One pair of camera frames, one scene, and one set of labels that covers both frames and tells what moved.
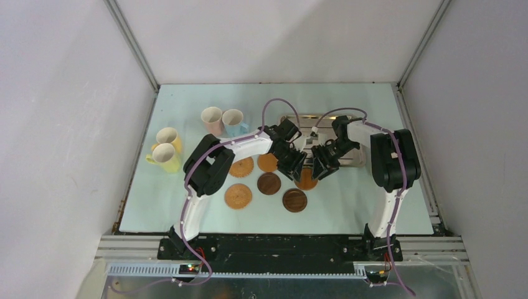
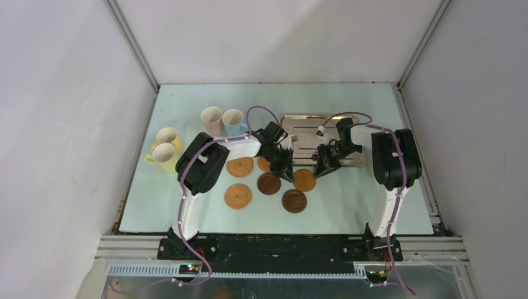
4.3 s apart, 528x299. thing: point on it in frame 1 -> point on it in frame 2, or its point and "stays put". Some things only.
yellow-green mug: x=164 y=154 stays put
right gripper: x=327 y=154 stays put
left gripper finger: x=297 y=171 -> x=287 y=171
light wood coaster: x=306 y=182 stays put
